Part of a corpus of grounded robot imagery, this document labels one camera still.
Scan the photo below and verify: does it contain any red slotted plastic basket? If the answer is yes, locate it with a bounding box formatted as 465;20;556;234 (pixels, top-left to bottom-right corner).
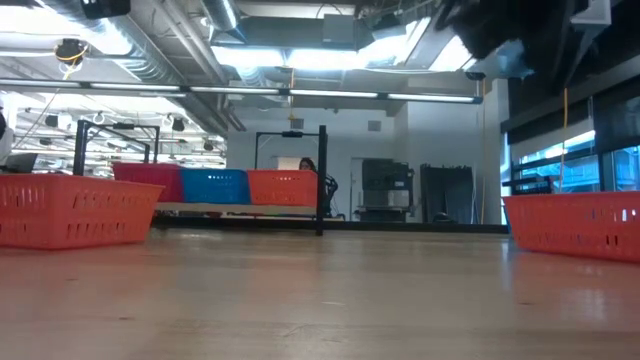
111;161;185;204

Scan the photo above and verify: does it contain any orange slotted plastic basket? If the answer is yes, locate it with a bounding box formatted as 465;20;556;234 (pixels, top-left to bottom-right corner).
246;169;320;208
502;190;640;265
0;173;165;251

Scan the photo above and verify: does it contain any long ceiling light bar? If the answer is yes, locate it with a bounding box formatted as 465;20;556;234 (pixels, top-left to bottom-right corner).
0;78;484;105

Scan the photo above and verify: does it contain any grey ceiling box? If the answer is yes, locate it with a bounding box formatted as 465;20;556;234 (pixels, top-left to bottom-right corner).
322;13;359;45

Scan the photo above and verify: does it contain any black perforated desk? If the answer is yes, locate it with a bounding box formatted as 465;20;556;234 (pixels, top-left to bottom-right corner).
501;174;555;196

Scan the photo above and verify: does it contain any grey laptop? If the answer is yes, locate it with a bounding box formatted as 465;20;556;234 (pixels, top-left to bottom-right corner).
3;152;39;175

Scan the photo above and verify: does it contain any black curtain panel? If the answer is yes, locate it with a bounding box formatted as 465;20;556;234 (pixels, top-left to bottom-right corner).
419;163;475;225

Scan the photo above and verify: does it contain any black equipment cabinet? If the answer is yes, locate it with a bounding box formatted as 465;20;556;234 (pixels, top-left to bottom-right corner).
360;158;416;224

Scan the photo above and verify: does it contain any blue slotted plastic basket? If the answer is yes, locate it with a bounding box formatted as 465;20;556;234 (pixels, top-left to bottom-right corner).
179;168;253;206

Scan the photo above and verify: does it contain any black office chair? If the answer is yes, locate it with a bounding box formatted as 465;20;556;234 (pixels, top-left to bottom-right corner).
323;174;341;217

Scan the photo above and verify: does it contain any hanging black cable reel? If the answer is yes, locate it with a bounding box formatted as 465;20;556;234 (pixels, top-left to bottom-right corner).
53;37;90;67

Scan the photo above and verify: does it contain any spiral silver air duct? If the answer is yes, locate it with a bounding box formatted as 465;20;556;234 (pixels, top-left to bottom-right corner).
199;0;242;32
42;0;184;86

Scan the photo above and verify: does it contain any large silver ventilation duct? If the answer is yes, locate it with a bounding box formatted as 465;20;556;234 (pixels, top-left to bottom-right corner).
399;0;612;81

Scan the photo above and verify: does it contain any yellow hanging cable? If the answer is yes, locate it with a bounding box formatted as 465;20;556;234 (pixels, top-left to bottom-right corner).
557;87;570;194

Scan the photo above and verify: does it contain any black background station frame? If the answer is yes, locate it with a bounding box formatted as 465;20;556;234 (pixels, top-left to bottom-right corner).
253;129;321;171

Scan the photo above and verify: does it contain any black aluminium table frame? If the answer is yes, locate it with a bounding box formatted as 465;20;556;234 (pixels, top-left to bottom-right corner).
152;215;510;235

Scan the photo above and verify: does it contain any black frame wooden shelf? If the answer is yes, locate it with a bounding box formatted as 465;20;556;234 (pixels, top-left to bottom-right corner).
71;118;330;238

